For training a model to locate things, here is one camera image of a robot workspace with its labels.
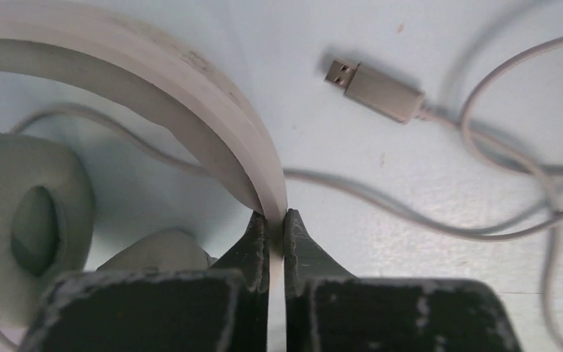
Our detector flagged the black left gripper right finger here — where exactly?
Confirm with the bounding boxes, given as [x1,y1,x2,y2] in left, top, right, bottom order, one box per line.
[284,209,521,351]

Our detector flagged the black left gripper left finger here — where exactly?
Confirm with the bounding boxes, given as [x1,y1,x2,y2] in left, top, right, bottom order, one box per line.
[20,213,269,351]

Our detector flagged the white gaming headset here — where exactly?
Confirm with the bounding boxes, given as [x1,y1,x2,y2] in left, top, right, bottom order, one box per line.
[0,0,563,352]

